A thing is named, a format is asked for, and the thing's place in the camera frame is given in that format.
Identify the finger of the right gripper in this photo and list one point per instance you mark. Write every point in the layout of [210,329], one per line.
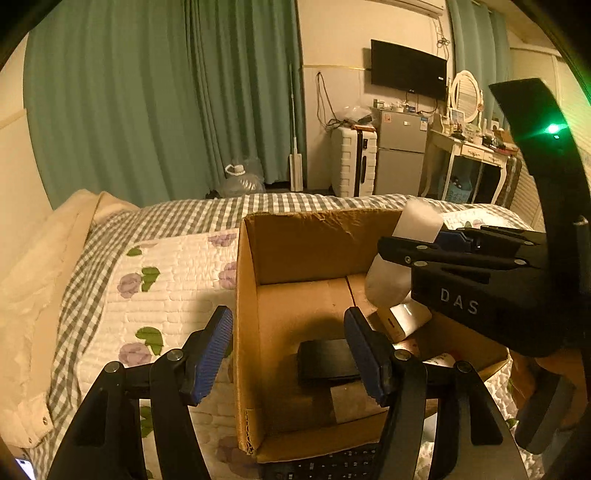
[489,238]
[431,253]

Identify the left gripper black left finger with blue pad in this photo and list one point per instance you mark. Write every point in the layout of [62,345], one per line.
[103,440]

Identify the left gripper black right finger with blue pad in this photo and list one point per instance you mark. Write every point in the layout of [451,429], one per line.
[472,438]

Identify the white cylindrical bottle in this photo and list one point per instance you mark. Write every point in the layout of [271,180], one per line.
[389,279]

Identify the white square box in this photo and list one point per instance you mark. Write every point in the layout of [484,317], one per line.
[404,319]

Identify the black keyboard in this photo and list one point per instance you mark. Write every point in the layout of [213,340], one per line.
[354,463]

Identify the black rectangular box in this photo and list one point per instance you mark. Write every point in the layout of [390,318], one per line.
[326,362]

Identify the white bottle red cap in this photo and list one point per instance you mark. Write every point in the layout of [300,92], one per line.
[446,360]

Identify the white smartphone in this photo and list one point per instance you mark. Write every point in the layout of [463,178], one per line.
[27,467]

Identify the white dressing table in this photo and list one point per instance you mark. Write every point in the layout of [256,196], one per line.
[460,152]

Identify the brown cardboard box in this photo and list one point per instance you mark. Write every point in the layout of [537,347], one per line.
[297,275]

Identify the white suitcase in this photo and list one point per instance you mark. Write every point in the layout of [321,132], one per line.
[354,160]

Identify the silver mini fridge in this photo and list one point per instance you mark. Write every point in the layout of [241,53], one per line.
[402,139]

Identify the white mop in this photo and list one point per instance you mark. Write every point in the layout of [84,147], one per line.
[296,164]

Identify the oval white vanity mirror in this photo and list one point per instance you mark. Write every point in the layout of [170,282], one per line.
[466,98]

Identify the cream pillow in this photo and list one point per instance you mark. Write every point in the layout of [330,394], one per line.
[31,297]

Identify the clear water jug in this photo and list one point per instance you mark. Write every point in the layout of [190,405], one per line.
[242,177]

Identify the floral quilted bedspread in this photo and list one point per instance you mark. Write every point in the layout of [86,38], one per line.
[107,315]

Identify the green curtain right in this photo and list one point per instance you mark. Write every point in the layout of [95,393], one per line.
[481,46]

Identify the green curtain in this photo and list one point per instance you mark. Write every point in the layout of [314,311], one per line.
[481,46]
[152,100]

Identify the white air conditioner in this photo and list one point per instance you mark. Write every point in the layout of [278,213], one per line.
[433,8]

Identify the green curtain left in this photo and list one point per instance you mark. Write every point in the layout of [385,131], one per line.
[152,100]

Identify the black wall television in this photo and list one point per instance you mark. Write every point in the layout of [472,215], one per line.
[407,69]

